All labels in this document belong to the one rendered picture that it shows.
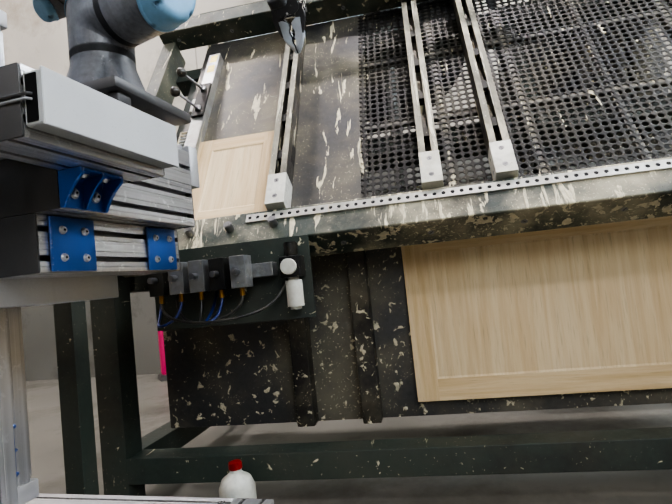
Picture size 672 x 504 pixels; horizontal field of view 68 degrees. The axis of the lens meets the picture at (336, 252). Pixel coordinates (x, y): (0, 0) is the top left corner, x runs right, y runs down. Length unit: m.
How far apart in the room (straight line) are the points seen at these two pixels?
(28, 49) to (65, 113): 5.51
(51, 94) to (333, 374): 1.29
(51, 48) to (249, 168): 4.41
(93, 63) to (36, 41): 5.12
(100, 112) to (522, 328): 1.34
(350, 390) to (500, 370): 0.49
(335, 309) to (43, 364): 4.31
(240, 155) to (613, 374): 1.40
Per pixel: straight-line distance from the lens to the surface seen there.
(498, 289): 1.66
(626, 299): 1.75
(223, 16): 2.50
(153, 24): 1.00
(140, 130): 0.81
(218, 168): 1.82
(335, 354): 1.72
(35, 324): 5.71
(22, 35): 6.31
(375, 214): 1.44
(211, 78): 2.23
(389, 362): 1.70
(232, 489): 1.49
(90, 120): 0.73
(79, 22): 1.09
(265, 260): 1.47
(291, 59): 2.11
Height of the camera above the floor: 0.67
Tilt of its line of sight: 3 degrees up
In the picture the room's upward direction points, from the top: 6 degrees counter-clockwise
